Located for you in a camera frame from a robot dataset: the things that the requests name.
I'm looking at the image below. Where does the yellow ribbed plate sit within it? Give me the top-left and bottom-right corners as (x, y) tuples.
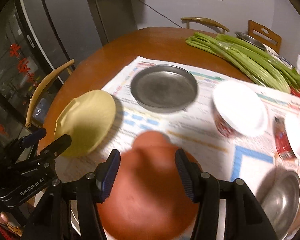
(54, 90), (116, 158)

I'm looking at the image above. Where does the orange plastic plate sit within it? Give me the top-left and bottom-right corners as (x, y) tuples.
(97, 131), (199, 239)

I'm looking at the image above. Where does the red and white paper bowl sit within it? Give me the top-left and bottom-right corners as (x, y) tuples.
(212, 80), (268, 138)

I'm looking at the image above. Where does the dark metal round plate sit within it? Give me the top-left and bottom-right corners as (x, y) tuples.
(130, 64), (198, 114)

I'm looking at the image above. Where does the curved wooden chair left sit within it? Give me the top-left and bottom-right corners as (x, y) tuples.
(25, 59), (75, 128)

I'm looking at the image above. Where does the curved wooden chair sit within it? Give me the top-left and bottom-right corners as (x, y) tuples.
(181, 17), (230, 34)
(25, 59), (75, 128)

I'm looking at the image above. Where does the printed English newspaper sheet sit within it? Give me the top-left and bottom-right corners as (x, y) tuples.
(56, 57), (300, 193)

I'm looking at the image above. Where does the glass cabinet with red characters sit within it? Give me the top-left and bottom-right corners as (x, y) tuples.
(0, 0), (61, 153)

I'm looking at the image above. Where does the stainless steel bowl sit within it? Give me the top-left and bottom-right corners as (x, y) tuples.
(256, 167), (300, 239)

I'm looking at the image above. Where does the white bowl with red packet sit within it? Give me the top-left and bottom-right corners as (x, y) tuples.
(274, 116), (300, 161)

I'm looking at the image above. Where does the grey refrigerator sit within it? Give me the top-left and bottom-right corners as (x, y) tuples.
(14, 0), (137, 74)

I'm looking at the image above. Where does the green celery bunch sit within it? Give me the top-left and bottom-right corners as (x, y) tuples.
(186, 32), (300, 93)

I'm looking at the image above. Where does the steel basin far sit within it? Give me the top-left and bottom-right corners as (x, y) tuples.
(235, 31), (267, 51)

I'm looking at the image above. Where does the orange wooden chair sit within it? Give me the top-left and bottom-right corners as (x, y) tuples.
(248, 20), (282, 53)

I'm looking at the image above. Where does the curved wooden chair far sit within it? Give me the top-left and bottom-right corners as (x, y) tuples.
(181, 17), (230, 34)

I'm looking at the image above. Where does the black wall cable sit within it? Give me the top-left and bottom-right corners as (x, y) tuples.
(132, 0), (183, 29)

